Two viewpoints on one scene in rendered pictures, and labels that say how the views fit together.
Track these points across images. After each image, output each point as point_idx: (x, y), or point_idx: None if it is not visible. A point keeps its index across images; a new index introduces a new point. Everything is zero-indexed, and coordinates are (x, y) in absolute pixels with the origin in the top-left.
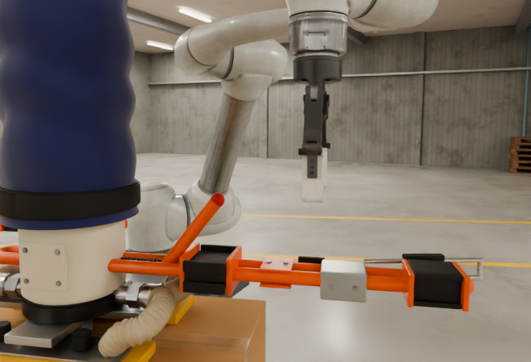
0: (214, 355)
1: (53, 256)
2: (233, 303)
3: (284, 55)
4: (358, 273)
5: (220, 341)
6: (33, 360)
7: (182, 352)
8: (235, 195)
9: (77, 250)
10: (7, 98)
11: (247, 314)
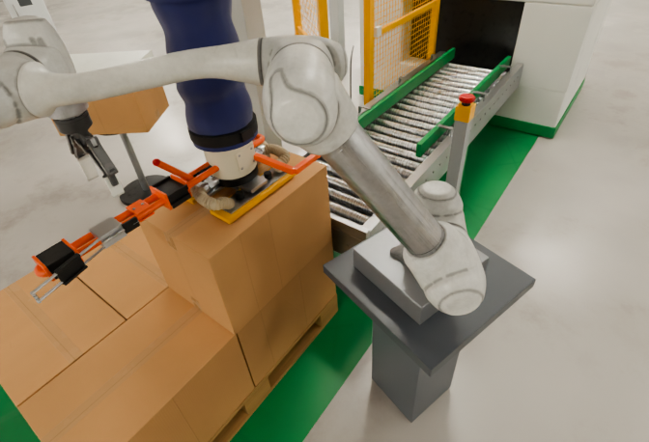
0: (175, 222)
1: None
2: (217, 242)
3: (267, 113)
4: (92, 227)
5: (183, 227)
6: None
7: (187, 213)
8: (448, 284)
9: None
10: None
11: (198, 244)
